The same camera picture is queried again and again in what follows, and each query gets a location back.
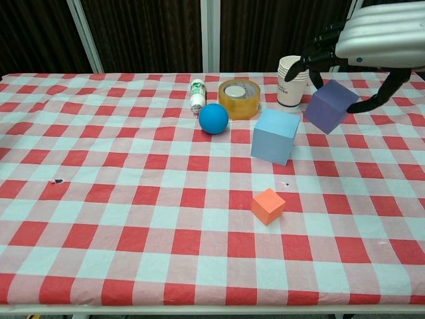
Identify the amber packing tape roll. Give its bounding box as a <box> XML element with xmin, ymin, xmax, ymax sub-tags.
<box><xmin>218</xmin><ymin>78</ymin><xmax>262</xmax><ymax>121</ymax></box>

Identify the white partition post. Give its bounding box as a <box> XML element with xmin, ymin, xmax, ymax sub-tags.
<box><xmin>65</xmin><ymin>0</ymin><xmax>104</xmax><ymax>74</ymax></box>
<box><xmin>199</xmin><ymin>0</ymin><xmax>220</xmax><ymax>73</ymax></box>
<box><xmin>347</xmin><ymin>0</ymin><xmax>365</xmax><ymax>21</ymax></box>

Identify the small orange cube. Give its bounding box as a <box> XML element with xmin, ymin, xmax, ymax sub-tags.
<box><xmin>251</xmin><ymin>187</ymin><xmax>287</xmax><ymax>227</ymax></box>

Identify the blue ball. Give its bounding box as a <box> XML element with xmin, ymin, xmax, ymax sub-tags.
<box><xmin>199</xmin><ymin>103</ymin><xmax>230</xmax><ymax>135</ymax></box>

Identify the white bottle green label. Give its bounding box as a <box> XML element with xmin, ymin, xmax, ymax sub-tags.
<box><xmin>189</xmin><ymin>78</ymin><xmax>207</xmax><ymax>114</ymax></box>

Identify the large light blue cube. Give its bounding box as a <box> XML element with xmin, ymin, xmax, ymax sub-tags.
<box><xmin>250</xmin><ymin>108</ymin><xmax>301</xmax><ymax>166</ymax></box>

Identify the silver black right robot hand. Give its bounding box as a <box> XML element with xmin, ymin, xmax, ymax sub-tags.
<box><xmin>284</xmin><ymin>0</ymin><xmax>425</xmax><ymax>114</ymax></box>

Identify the white paper cup stack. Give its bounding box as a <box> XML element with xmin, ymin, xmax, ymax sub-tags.
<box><xmin>277</xmin><ymin>55</ymin><xmax>311</xmax><ymax>110</ymax></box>

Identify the purple foam cube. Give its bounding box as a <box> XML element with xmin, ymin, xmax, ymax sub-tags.
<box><xmin>304</xmin><ymin>78</ymin><xmax>361</xmax><ymax>136</ymax></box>

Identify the dark brown curtain panel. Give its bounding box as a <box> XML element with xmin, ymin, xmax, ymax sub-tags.
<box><xmin>81</xmin><ymin>0</ymin><xmax>204</xmax><ymax>73</ymax></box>
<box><xmin>218</xmin><ymin>0</ymin><xmax>353</xmax><ymax>73</ymax></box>
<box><xmin>0</xmin><ymin>0</ymin><xmax>97</xmax><ymax>76</ymax></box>

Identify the red white checkered tablecloth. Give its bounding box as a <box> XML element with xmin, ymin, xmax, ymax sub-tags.
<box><xmin>0</xmin><ymin>71</ymin><xmax>425</xmax><ymax>306</ymax></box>

